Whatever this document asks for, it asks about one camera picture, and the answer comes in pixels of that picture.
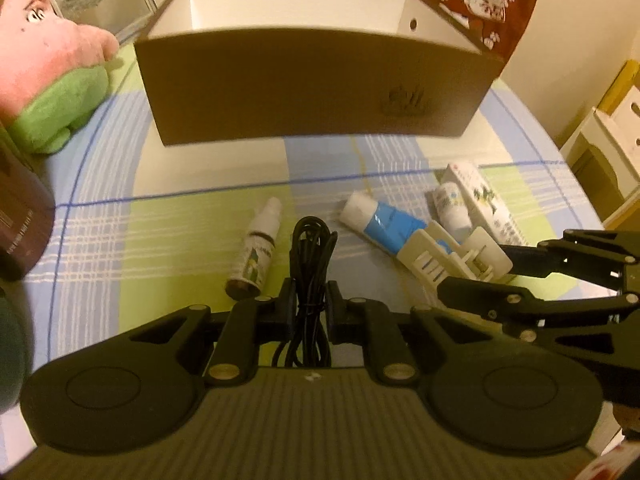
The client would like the clear picture frame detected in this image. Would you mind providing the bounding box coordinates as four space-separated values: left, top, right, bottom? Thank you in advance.
47 0 158 43

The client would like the pink starfish plush toy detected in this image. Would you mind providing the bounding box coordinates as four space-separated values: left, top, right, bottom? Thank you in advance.
0 0 121 155

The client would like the brown cardboard box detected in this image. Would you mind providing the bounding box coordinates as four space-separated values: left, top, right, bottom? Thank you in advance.
135 0 505 147

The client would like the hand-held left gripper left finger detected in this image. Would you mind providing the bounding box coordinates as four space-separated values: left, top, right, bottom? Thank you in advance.
127 277 301 386

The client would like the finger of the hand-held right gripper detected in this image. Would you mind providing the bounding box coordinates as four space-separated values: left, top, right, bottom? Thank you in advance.
436 276 640 401
500 229 640 291

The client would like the black cable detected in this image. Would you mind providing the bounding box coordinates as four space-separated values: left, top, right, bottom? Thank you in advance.
272 216 337 368

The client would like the white wooden chair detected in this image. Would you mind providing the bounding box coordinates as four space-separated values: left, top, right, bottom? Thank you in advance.
560 87 640 226

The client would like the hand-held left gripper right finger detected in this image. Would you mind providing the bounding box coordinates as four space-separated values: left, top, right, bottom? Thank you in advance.
326 280 506 386

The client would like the red and white printed cloth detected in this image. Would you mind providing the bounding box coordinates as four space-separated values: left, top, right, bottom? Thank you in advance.
575 440 640 480

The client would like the long white medicine box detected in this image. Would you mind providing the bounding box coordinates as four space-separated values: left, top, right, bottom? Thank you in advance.
442 161 531 247

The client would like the blue and white tube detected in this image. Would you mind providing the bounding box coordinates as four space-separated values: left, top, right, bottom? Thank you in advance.
340 191 436 258

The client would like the small white dropper bottle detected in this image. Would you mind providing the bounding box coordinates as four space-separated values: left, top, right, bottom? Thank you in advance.
225 197 283 301

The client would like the checkered tablecloth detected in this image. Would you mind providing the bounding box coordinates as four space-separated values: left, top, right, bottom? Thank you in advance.
0 42 606 361

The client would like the glass jar with green lid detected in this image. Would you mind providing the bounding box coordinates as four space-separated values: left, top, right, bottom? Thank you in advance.
0 285 31 413

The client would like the maroon thermos bottle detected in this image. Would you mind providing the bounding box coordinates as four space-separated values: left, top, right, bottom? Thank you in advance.
0 125 56 281

